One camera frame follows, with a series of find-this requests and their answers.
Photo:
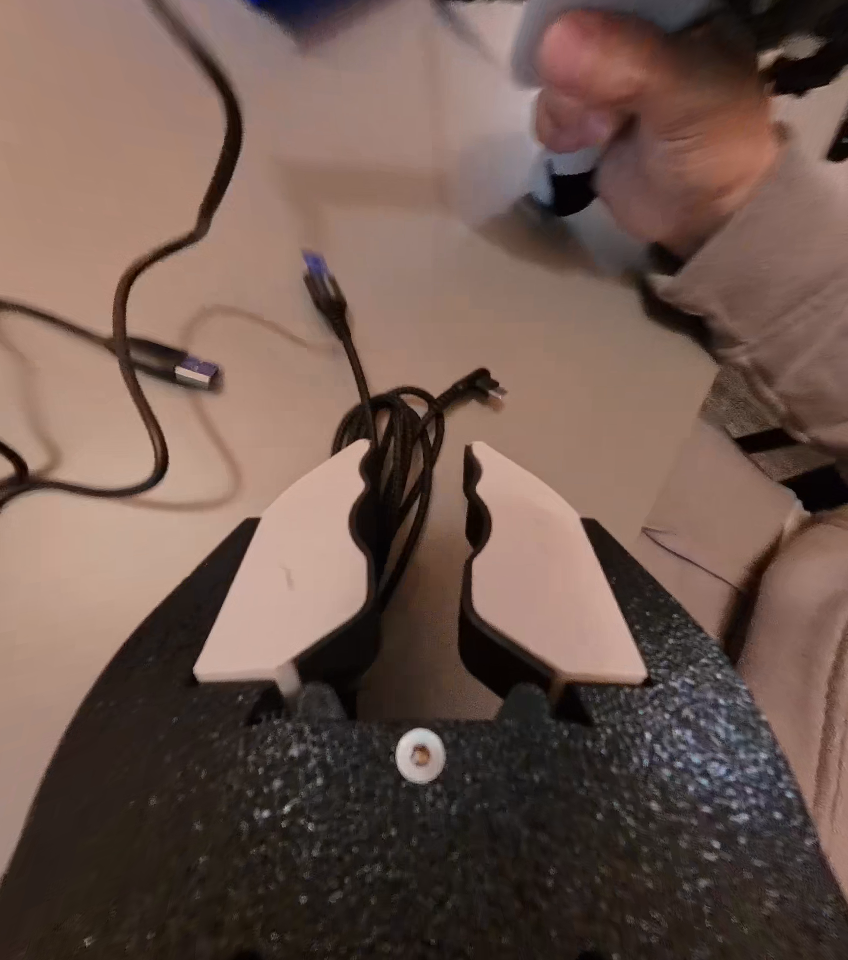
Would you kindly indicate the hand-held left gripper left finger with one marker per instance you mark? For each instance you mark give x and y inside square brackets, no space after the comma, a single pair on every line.
[289,577]

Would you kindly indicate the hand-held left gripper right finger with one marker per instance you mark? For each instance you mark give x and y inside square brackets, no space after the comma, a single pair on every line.
[544,585]

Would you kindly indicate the person's right forearm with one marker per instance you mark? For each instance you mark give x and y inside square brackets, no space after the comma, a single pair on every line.
[806,300]

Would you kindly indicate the grey desk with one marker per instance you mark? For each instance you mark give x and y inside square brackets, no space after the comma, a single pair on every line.
[93,187]

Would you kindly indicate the person's beige sweater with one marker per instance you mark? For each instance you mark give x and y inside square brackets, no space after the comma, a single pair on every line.
[844,675]

